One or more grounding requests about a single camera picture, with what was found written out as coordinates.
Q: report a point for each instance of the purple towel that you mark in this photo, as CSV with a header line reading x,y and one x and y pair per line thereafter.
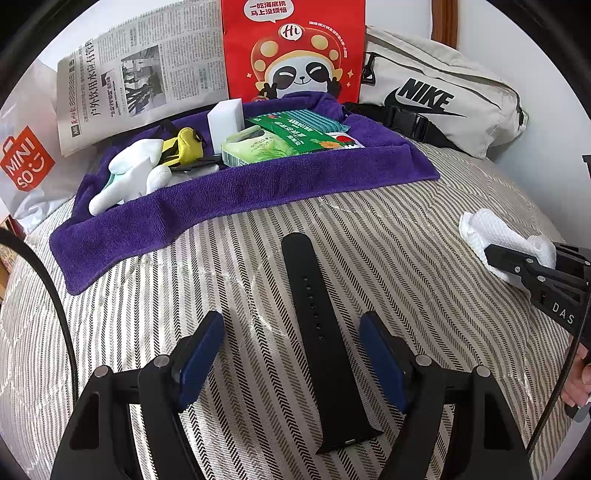
x,y
207,207

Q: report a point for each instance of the white plastic shopping bag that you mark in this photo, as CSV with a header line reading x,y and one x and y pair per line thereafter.
x,y
27,161

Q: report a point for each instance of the white sponge block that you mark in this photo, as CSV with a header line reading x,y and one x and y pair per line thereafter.
x,y
226,124

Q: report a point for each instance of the white paper towel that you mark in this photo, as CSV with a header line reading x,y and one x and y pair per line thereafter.
x,y
498,230

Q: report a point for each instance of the beige waist bag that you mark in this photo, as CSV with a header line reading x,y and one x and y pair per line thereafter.
x,y
461,69

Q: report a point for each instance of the folded newspaper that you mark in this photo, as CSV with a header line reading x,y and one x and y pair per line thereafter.
x,y
138,69

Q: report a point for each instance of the light green tissue pack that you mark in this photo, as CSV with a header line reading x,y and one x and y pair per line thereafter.
x,y
258,150

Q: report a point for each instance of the white tomato print sachet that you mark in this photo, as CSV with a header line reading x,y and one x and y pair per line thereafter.
x,y
346,141

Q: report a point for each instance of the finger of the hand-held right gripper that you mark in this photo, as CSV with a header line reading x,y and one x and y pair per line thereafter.
x,y
508,263
575,255

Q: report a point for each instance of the red panda print paper bag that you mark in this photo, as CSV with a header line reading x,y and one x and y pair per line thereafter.
x,y
244,46

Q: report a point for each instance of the person's right hand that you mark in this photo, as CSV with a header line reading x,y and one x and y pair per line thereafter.
x,y
579,387

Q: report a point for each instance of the patterned cardboard box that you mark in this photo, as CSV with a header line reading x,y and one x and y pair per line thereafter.
x,y
5,256

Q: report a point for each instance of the white sock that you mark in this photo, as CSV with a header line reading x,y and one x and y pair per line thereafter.
x,y
134,175

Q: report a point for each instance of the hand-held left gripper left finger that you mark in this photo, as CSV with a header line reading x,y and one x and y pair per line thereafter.
x,y
203,360

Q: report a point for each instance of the wooden door frame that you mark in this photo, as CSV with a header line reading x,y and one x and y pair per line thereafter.
x,y
450,18

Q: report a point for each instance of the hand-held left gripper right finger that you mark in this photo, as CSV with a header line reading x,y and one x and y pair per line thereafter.
x,y
383,360

